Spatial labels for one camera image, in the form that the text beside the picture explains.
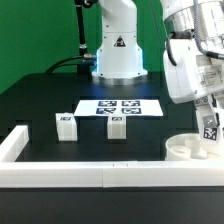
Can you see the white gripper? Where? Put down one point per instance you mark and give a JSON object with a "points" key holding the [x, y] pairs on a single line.
{"points": [[190, 75]]}

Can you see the white round stool seat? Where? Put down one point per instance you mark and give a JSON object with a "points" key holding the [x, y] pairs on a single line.
{"points": [[190, 147]]}

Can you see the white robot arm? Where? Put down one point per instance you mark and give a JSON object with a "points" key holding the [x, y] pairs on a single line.
{"points": [[120, 60]]}

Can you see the white marker sheet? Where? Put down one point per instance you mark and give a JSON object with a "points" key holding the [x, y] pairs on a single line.
{"points": [[135, 107]]}

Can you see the white U-shaped fence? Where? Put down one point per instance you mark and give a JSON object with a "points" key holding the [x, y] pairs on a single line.
{"points": [[15, 174]]}

